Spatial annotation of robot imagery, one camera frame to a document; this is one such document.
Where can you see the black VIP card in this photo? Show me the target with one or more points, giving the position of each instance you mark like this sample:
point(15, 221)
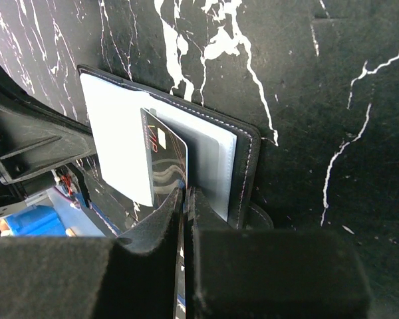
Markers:
point(167, 156)

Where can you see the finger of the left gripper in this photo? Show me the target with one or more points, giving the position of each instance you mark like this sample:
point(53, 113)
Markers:
point(34, 138)

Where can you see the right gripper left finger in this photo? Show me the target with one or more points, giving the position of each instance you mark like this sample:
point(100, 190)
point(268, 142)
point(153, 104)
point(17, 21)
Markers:
point(132, 276)

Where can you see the blue plastic box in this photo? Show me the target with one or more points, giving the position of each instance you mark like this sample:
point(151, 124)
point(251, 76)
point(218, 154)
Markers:
point(36, 220)

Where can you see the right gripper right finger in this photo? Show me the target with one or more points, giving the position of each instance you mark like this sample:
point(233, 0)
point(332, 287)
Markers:
point(267, 273)

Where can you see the black leather card holder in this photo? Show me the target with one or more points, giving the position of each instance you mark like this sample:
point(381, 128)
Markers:
point(222, 151)

